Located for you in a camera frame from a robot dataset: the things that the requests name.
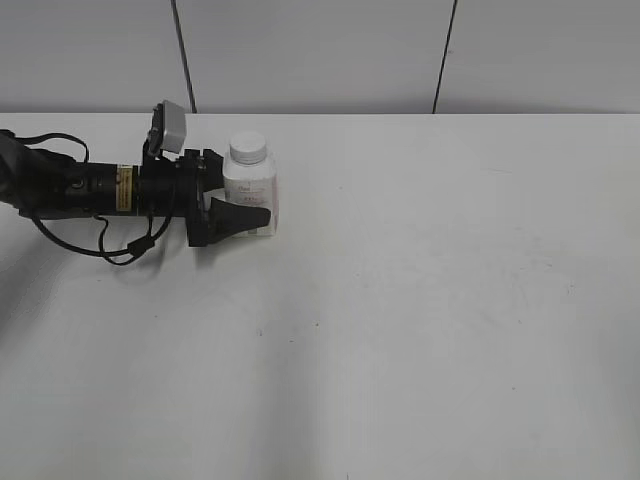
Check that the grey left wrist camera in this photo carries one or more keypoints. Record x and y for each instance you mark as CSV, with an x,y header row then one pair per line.
x,y
168,129

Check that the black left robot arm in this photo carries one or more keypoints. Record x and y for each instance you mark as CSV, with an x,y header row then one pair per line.
x,y
46,185

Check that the white round bottle cap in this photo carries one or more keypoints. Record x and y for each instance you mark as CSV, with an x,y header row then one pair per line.
x,y
248,147

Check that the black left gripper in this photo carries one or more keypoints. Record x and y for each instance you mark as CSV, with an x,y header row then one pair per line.
x,y
200,172

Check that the white square meinianda bottle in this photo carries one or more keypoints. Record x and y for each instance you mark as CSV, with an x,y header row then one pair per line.
x,y
253,185

